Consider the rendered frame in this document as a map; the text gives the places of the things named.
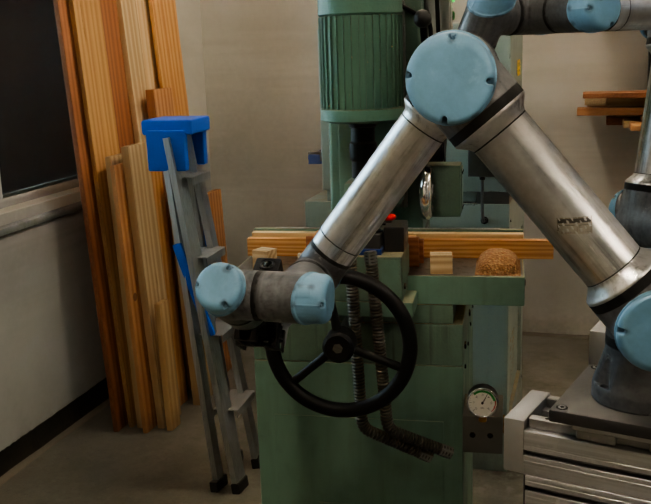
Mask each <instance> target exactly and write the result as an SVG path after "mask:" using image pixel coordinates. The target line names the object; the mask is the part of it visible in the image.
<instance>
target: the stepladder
mask: <svg viewBox="0 0 651 504"><path fill-rule="evenodd" d="M141 126H142V134H143V135H146V142H147V155H148V168H149V171H163V174H164V180H165V186H166V193H167V199H168V205H169V211H170V218H171V224H172V230H173V236H174V243H175V244H174V245H172V247H173V250H174V252H175V255H176V258H177V261H178V268H179V274H180V280H181V286H182V293H183V299H184V305H185V311H186V318H187V324H188V330H189V336H190V343H191V349H192V355H193V361H194V368H195V374H196V380H197V386H198V393H199V399H200V405H201V411H202V418H203V424H204V430H205V436H206V443H207V449H208V455H209V461H210V468H211V474H212V481H210V483H209V484H210V490H211V492H215V493H218V492H219V491H220V490H221V489H222V488H224V487H225V486H226V485H227V484H228V478H227V474H225V473H223V471H222V464H221V458H220V452H219V445H218V439H217V433H216V426H215V420H214V416H215V415H216V414H218V419H219V424H220V429H221V434H222V439H223V444H224V449H225V454H226V459H227V464H228V469H229V474H230V479H231V489H232V494H241V493H242V492H243V490H244V489H245V488H246V487H247V486H248V485H249V483H248V478H247V475H245V471H244V465H243V458H244V456H243V450H242V449H240V445H239V440H238V434H237V428H236V422H235V416H234V411H237V418H238V417H239V416H240V415H241V414H242V417H243V421H244V426H245V431H246V436H247V441H248V445H249V450H250V455H251V465H252V469H258V468H260V460H259V441H258V435H257V430H256V425H255V420H254V415H253V411H252V406H251V402H252V400H253V399H254V398H255V391H254V390H248V386H247V382H246V377H245V372H244V367H243V362H242V357H241V352H240V348H239V347H238V346H236V345H235V340H234V332H235V328H234V327H232V326H230V325H229V324H227V323H226V322H224V321H223V320H221V319H218V317H216V316H213V315H211V314H209V313H208V312H207V311H206V310H205V308H204V307H203V306H202V305H201V304H200V303H199V301H198V299H197V297H196V293H195V285H196V281H197V279H198V276H199V275H200V273H201V272H202V271H203V270H204V269H205V268H206V267H208V266H209V265H211V264H214V263H219V262H222V260H221V257H222V256H223V255H225V247H224V246H222V247H221V246H218V241H217V236H216V231H215V227H214V222H213V217H212V212H211V207H210V202H209V197H208V193H207V188H206V183H205V181H206V180H208V179H210V171H203V168H202V165H204V164H207V163H208V155H207V139H206V131H207V130H209V129H210V121H209V116H162V117H157V118H152V119H147V120H143V121H142V122H141ZM199 324H200V325H199ZM200 329H201V331H200ZM221 336H222V338H221ZM202 339H203V344H204V349H205V354H206V359H207V364H208V369H209V374H210V379H211V384H212V389H213V394H214V399H215V404H216V407H215V408H214V409H213V407H212V401H211V394H210V388H209V382H208V375H207V369H206V363H205V356H204V350H203V344H202ZM226 340H227V345H228V350H229V355H230V359H231V364H232V369H233V374H234V378H235V383H236V388H237V389H231V390H230V386H229V380H228V374H227V368H226V362H225V356H224V350H223V344H222V343H224V342H225V341H226Z"/></svg>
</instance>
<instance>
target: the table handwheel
mask: <svg viewBox="0 0 651 504"><path fill-rule="evenodd" d="M340 284H346V285H351V286H355V287H358V288H361V289H363V290H365V291H367V292H369V293H371V294H373V295H374V296H375V297H377V298H378V299H379V300H381V301H382V302H383V303H384V304H385V305H386V306H387V308H388V309H389V310H390V311H391V313H392V314H393V316H394V317H395V319H396V321H397V323H398V326H399V329H400V332H401V336H402V346H403V349H402V358H401V362H398V361H395V360H393V359H390V358H387V357H384V356H381V355H379V354H376V353H374V352H371V351H369V350H366V349H364V348H362V347H359V346H357V337H356V335H355V333H354V331H353V330H352V328H351V327H350V326H349V322H348V321H349V319H348V318H349V316H345V318H344V319H343V321H342V323H341V324H340V320H339V316H338V312H337V308H336V303H334V310H333V312H332V317H331V319H330V321H331V327H332V329H331V330H330V331H329V332H328V334H327V336H326V337H325V339H324V341H323V344H322V349H323V352H322V353H321V354H320V355H319V356H318V357H317V358H315V359H314V360H313V361H312V362H311V363H310V364H308V365H307V366H306V367H304V368H303V369H302V370H301V371H299V372H298V373H297V374H295V375H294V376H293V377H292V376H291V374H290V373H289V371H288V370H287V368H286V366H285V364H284V361H283V359H282V356H281V352H280V351H268V350H266V349H265V351H266V356H267V360H268V363H269V366H270V368H271V371H272V373H273V375H274V376H275V378H276V380H277V381H278V383H279V384H280V385H281V387H282V388H283V389H284V390H285V391H286V392H287V394H289V395H290V396H291V397H292V398H293V399H294V400H295V401H297V402H298V403H300V404H301V405H303V406H304V407H306V408H308V409H310V410H312V411H314V412H317V413H320V414H323V415H327V416H332V417H340V418H350V417H359V416H363V415H367V414H370V413H373V412H375V411H378V410H380V409H382V408H383V407H385V406H387V405H388V404H389V403H391V402H392V401H393V400H394V399H396V398H397V397H398V396H399V395H400V393H401V392H402V391H403V390H404V388H405V387H406V386H407V384H408V382H409V380H410V378H411V376H412V374H413V371H414V369H415V365H416V361H417V354H418V341H417V334H416V329H415V326H414V323H413V320H412V318H411V315H410V313H409V311H408V310H407V308H406V306H405V305H404V303H403V302H402V301H401V299H400V298H399V297H398V296H397V295H396V294H395V293H394V292H393V291H392V290H391V289H390V288H389V287H388V286H386V285H385V284H384V283H382V282H381V281H379V280H377V279H375V278H374V277H371V276H369V275H367V274H364V273H361V272H358V271H354V270H348V271H347V272H346V274H345V275H344V276H343V278H342V280H341V282H340ZM353 353H354V354H353ZM352 355H356V356H359V357H362V358H365V359H367V360H370V361H373V362H376V363H379V364H381V365H384V366H386V367H389V368H391V369H394V370H396V371H397V373H396V374H395V376H394V378H393V379H392V380H391V382H390V383H389V384H388V385H387V386H386V387H385V388H384V389H383V390H382V391H380V392H379V393H377V394H376V395H374V396H372V397H370V398H368V399H365V400H362V401H358V402H351V403H340V402H332V401H328V400H325V399H322V398H319V397H317V396H315V395H313V394H312V393H310V392H308V391H307V390H305V389H304V388H303V387H302V386H301V385H299V384H298V383H299V382H301V381H302V380H303V379H304V378H305V377H307V376H308V375H309V374H310V373H311V372H313V371H314V370H315V369H317V368H318V367H319V366H321V365H322V364H323V363H325V362H326V361H327V360H328V359H329V360H330V361H332V362H335V363H343V362H346V361H348V360H349V359H350V358H351V357H352Z"/></svg>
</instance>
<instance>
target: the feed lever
mask: <svg viewBox="0 0 651 504"><path fill-rule="evenodd" d="M431 21H432V16H431V14H430V12H429V11H427V10H425V9H421V10H418V11H417V12H416V13H415V15H414V23H415V25H416V26H417V27H419V28H420V35H421V43H422V42H423V41H424V40H426V39H427V38H428V33H427V26H429V25H430V23H431ZM445 155H446V140H444V141H443V143H442V144H441V145H440V147H439V148H438V150H437V151H436V152H435V154H434V155H433V156H432V158H431V159H430V160H429V162H444V160H445Z"/></svg>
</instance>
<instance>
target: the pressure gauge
mask: <svg viewBox="0 0 651 504"><path fill-rule="evenodd" d="M487 394H488V395H487ZM486 396H487V397H486ZM485 397H486V399H485ZM484 399H485V401H484ZM483 401H484V404H483V405H482V404H481V402H483ZM466 404H467V408H468V410H469V411H470V413H472V414H473V415H474V416H476V417H479V421H480V422H486V421H487V417H490V416H492V415H493V414H494V413H495V412H496V411H497V409H498V406H499V401H498V394H497V391H496V390H495V389H494V388H493V387H492V386H490V385H488V384H483V383H482V384H477V385H474V386H473V387H472V388H471V389H470V390H469V392H468V395H467V400H466Z"/></svg>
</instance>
